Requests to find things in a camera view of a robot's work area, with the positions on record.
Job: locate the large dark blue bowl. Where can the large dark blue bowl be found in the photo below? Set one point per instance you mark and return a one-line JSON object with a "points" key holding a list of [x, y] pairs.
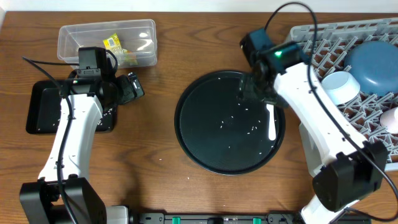
{"points": [[374, 66]]}

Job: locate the white plastic spoon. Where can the white plastic spoon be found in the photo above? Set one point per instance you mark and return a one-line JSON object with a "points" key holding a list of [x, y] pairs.
{"points": [[272, 128]]}

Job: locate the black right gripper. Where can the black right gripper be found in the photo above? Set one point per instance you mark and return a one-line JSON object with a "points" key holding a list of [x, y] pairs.
{"points": [[252, 88]]}

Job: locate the pink cup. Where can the pink cup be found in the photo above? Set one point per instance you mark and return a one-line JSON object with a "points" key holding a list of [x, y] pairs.
{"points": [[389, 120]]}

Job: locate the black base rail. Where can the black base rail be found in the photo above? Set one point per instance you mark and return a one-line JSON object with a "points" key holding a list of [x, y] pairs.
{"points": [[272, 218]]}

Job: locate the clear plastic bin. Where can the clear plastic bin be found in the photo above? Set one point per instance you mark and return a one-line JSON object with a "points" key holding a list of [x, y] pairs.
{"points": [[138, 36]]}

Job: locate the light blue small bowl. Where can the light blue small bowl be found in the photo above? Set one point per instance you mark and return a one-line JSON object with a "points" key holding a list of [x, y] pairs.
{"points": [[341, 87]]}

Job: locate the yellow snack wrapper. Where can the yellow snack wrapper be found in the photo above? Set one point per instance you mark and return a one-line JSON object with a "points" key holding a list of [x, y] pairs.
{"points": [[125, 57]]}

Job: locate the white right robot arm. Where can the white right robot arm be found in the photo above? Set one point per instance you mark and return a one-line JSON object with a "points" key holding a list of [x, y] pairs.
{"points": [[346, 167]]}

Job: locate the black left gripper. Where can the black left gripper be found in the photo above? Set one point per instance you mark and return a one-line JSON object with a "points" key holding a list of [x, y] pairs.
{"points": [[128, 88]]}

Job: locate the black rectangular waste tray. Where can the black rectangular waste tray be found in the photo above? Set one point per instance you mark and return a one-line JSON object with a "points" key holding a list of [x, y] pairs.
{"points": [[44, 109]]}

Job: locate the pile of rice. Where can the pile of rice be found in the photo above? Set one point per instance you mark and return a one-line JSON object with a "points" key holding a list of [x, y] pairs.
{"points": [[107, 118]]}

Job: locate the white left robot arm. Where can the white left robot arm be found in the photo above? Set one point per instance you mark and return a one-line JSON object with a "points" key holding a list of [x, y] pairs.
{"points": [[62, 192]]}

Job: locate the round black serving tray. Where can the round black serving tray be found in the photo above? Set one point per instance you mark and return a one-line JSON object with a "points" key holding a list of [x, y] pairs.
{"points": [[222, 133]]}

